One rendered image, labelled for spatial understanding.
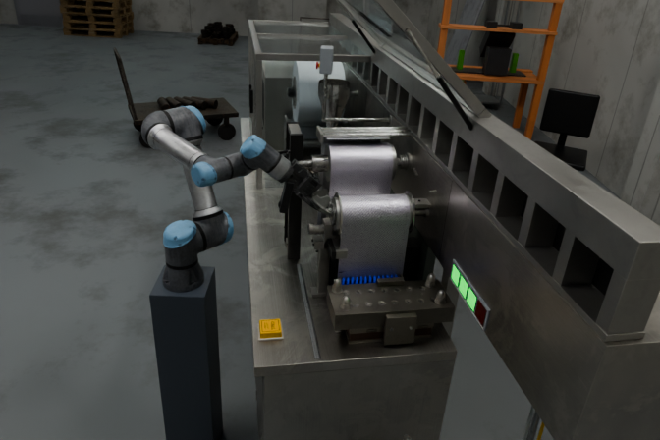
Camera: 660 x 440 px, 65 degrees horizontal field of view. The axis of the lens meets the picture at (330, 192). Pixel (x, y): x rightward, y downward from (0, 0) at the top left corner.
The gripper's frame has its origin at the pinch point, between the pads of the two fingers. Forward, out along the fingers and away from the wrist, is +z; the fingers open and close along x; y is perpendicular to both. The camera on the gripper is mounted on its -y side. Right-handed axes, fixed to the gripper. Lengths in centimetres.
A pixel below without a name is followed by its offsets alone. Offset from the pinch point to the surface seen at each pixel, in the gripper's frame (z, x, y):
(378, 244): 20.9, -5.6, 3.5
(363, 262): 22.0, -5.6, -5.0
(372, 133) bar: 4.2, 25.1, 27.9
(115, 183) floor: -25, 309, -186
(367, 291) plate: 25.8, -13.9, -9.6
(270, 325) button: 7.6, -15.2, -38.8
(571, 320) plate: 19, -79, 35
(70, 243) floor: -34, 203, -194
